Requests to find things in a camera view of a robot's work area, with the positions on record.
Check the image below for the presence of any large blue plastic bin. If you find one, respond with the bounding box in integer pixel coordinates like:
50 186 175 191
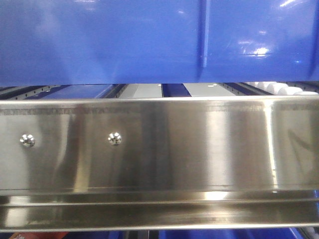
0 0 319 87

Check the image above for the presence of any white conveyor rollers track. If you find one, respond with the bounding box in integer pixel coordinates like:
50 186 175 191
246 81 319 96

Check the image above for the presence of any right dome-head bolt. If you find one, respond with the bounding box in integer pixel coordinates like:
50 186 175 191
107 132 122 145

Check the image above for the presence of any dome-head bolt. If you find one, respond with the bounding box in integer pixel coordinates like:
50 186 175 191
19 134 35 148
107 132 122 145

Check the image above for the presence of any left dome-head bolt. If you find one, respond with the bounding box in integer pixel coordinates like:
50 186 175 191
19 134 35 148

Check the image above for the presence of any stainless steel front rail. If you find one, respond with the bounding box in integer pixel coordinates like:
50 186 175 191
0 96 319 232

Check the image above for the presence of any blue bin below rail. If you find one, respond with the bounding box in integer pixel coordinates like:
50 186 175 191
159 228 304 239

